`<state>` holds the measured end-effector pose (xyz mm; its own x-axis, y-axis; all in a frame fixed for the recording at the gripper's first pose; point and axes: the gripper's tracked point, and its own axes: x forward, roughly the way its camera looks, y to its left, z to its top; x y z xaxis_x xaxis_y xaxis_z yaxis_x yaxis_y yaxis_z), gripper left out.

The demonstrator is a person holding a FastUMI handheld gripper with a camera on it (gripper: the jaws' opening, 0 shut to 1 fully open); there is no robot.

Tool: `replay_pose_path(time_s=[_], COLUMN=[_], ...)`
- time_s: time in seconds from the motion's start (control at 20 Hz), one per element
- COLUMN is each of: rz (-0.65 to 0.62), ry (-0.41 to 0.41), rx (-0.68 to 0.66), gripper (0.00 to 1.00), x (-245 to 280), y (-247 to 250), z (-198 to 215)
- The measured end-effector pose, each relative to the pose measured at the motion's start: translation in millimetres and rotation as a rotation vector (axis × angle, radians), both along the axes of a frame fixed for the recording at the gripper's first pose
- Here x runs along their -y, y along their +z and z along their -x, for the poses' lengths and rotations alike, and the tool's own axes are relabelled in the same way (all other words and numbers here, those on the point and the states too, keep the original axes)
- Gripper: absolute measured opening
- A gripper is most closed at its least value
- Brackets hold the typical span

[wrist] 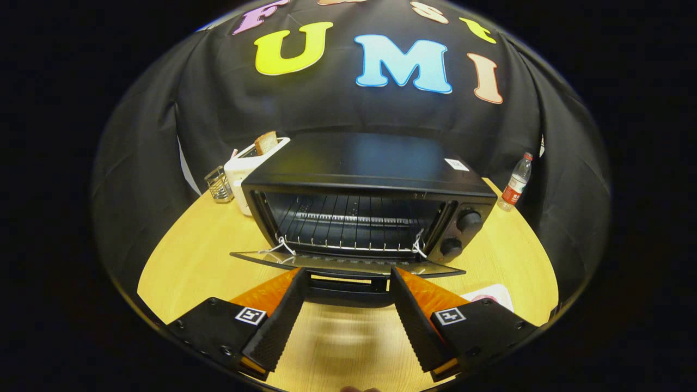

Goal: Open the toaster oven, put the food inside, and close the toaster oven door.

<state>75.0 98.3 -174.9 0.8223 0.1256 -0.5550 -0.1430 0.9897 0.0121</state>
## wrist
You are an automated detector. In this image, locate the black toaster oven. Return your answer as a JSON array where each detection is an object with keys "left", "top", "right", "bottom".
[{"left": 230, "top": 132, "right": 497, "bottom": 308}]

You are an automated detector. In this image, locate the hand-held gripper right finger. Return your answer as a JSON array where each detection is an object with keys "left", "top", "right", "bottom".
[{"left": 389, "top": 267, "right": 540, "bottom": 383}]

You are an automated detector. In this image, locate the white pop-up toaster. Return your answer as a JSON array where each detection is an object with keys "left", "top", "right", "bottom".
[{"left": 224, "top": 137, "right": 291, "bottom": 217}]

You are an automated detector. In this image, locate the white square plate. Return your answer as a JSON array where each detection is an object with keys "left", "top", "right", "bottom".
[{"left": 460, "top": 284, "right": 515, "bottom": 312}]

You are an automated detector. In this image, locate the wire mesh holder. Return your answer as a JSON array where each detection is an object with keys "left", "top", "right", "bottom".
[{"left": 204, "top": 166, "right": 235, "bottom": 204}]

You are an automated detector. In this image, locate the clear plastic water bottle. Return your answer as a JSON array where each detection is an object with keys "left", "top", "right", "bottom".
[{"left": 497, "top": 152, "right": 533, "bottom": 212}]

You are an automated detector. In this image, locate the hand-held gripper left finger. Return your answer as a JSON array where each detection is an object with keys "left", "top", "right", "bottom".
[{"left": 166, "top": 267, "right": 310, "bottom": 382}]

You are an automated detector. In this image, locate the brown toast slice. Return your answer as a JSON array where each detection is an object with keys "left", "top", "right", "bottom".
[{"left": 254, "top": 131, "right": 279, "bottom": 156}]

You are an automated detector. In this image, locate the metal oven rack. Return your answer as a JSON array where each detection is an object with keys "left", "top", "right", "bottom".
[{"left": 275, "top": 210, "right": 431, "bottom": 255}]

